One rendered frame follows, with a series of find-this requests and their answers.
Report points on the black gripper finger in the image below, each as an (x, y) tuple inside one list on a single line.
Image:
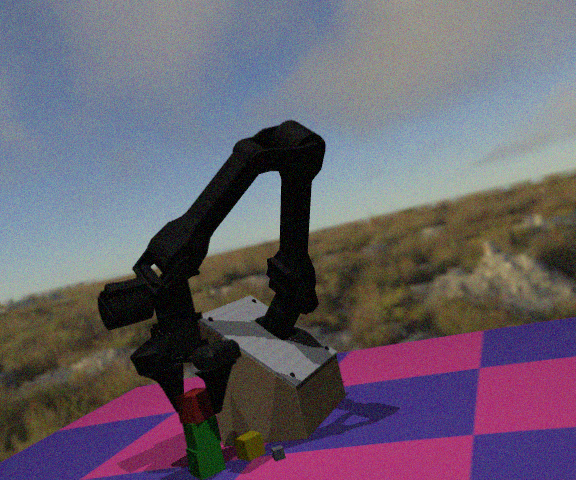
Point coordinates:
[(171, 380), (216, 381)]

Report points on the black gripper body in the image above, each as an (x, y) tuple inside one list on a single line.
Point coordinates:
[(204, 356)]

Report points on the green block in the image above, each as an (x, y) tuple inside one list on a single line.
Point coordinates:
[(199, 436), (207, 462)]

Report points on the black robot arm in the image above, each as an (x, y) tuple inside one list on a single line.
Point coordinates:
[(179, 248)]

